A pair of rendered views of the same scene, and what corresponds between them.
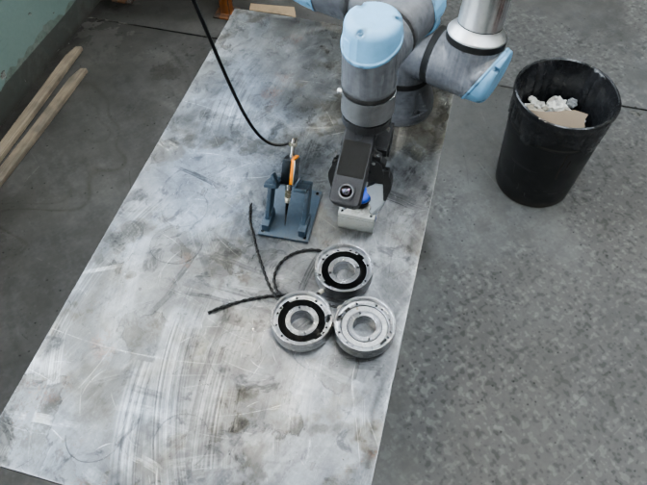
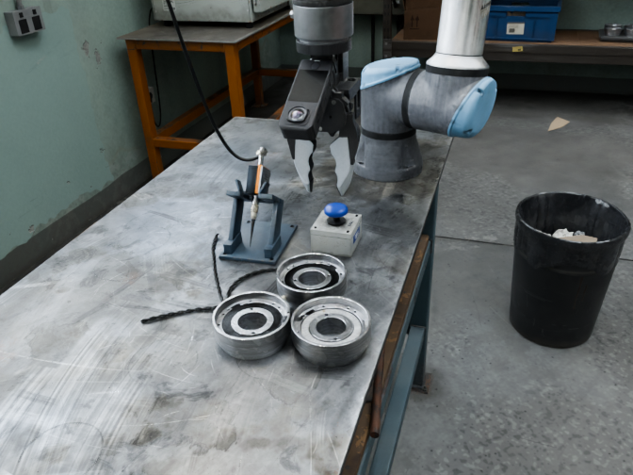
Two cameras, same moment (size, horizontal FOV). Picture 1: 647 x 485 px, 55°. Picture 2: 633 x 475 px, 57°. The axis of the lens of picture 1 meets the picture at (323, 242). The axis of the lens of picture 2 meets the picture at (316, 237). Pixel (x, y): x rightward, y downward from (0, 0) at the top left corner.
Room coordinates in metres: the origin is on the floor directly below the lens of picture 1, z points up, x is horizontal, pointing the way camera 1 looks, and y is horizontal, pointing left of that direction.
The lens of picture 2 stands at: (-0.11, -0.10, 1.32)
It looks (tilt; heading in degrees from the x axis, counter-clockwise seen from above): 30 degrees down; 4
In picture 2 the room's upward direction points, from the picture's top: 3 degrees counter-clockwise
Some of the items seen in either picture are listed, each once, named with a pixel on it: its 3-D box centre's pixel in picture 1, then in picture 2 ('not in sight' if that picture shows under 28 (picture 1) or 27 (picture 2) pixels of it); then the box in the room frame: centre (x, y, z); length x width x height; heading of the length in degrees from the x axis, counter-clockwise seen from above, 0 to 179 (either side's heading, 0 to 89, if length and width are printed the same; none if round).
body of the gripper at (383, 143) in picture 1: (366, 138); (327, 84); (0.67, -0.07, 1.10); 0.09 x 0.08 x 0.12; 165
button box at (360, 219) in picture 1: (360, 206); (337, 230); (0.76, -0.07, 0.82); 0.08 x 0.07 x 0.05; 165
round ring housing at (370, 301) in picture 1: (364, 328); (331, 331); (0.49, -0.07, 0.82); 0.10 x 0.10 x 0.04
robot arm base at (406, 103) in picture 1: (401, 86); (388, 146); (1.08, -0.18, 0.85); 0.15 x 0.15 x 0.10
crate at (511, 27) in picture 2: not in sight; (517, 19); (4.03, -1.20, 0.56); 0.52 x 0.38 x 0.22; 72
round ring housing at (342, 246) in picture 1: (344, 272); (312, 282); (0.61, -0.04, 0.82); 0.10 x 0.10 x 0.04
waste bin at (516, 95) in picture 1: (548, 139); (559, 271); (1.53, -0.78, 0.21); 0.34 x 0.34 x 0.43
